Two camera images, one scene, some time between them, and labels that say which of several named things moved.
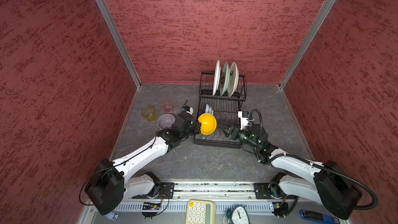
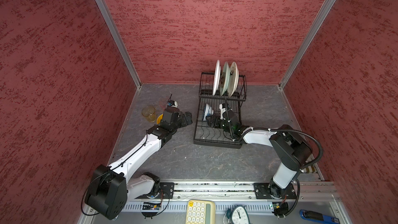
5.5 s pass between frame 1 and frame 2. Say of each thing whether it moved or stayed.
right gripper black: moved
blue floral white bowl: stayed
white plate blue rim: stayed
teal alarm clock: stayed
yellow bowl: moved
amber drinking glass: stayed
